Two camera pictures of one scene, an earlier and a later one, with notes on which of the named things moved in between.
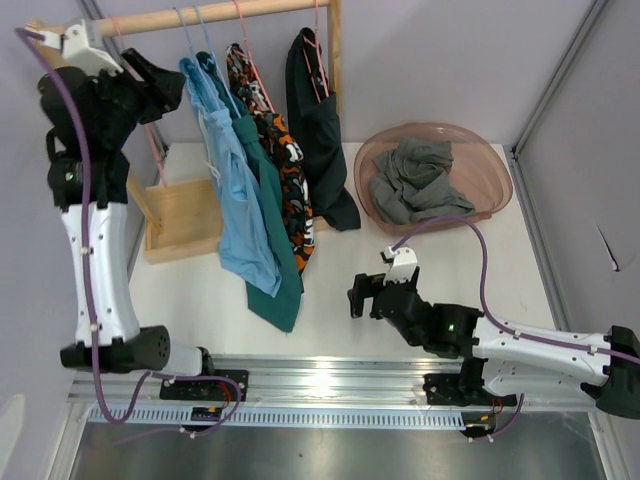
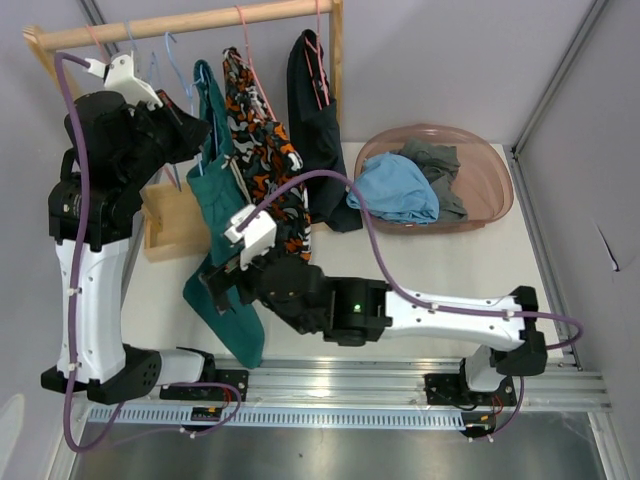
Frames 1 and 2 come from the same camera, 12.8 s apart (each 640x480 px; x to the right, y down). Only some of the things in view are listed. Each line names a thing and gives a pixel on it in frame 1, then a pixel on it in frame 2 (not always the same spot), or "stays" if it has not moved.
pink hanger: x=148 y=124 to x=106 y=59
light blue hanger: x=217 y=64 to x=190 y=88
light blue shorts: x=242 y=237 to x=395 y=188
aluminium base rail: x=313 y=392 stays
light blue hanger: x=193 y=52 to x=136 y=54
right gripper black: x=365 y=286 to x=218 y=280
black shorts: x=319 y=125 stays
